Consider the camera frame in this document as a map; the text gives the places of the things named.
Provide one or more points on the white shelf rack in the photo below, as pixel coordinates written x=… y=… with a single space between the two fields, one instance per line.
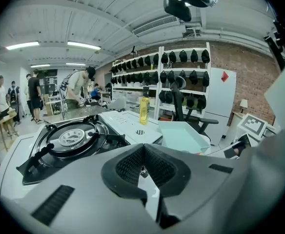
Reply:
x=132 y=88
x=181 y=69

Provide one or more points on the red sticker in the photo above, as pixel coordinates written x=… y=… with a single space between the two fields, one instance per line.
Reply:
x=224 y=77

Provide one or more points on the white table lamp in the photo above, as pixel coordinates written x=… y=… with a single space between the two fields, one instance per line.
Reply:
x=243 y=103

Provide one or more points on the long ceiling light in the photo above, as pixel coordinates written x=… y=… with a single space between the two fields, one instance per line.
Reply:
x=23 y=45
x=84 y=45

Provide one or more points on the pale green tray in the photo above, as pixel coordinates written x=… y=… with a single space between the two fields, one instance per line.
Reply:
x=181 y=136

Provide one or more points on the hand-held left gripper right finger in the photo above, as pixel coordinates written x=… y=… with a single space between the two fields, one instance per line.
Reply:
x=164 y=169

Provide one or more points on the white refrigerator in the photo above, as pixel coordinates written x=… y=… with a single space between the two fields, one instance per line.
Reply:
x=220 y=99

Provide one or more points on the white ceiling air vent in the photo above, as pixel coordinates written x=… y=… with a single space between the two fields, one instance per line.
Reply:
x=157 y=24

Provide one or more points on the white table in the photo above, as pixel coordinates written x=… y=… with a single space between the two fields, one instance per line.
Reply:
x=128 y=128

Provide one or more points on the black office chair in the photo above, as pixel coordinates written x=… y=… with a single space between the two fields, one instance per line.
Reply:
x=179 y=106

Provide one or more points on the black head camera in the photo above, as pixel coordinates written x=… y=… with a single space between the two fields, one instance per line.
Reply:
x=177 y=8

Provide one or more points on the white ceiling pipes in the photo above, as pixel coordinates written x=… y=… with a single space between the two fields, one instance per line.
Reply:
x=230 y=34

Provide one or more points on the white shelf of black devices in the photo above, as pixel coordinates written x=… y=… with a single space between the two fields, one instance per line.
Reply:
x=193 y=77

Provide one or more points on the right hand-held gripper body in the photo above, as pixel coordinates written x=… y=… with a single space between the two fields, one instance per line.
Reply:
x=252 y=127

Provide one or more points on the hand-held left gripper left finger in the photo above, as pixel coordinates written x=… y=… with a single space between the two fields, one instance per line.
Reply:
x=126 y=167

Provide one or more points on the yellow oil bottle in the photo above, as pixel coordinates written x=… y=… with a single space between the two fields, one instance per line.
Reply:
x=145 y=108

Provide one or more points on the row of white storage boxes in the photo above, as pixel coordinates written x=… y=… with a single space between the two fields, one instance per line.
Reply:
x=132 y=99

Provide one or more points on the black gas stove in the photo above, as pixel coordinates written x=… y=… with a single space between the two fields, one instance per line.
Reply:
x=71 y=138

